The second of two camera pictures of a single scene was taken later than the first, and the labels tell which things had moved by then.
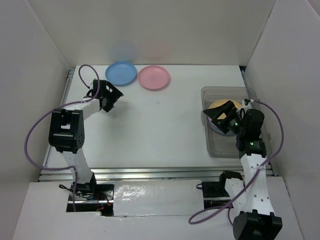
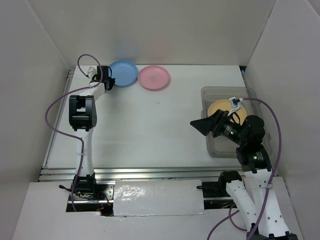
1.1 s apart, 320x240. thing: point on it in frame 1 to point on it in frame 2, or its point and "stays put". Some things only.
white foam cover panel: x=158 y=197 stays put
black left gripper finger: x=110 y=92 to x=111 y=72
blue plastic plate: x=121 y=73 stays put
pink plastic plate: x=153 y=77 stays put
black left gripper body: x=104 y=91 to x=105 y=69
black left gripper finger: x=107 y=103 to x=109 y=82
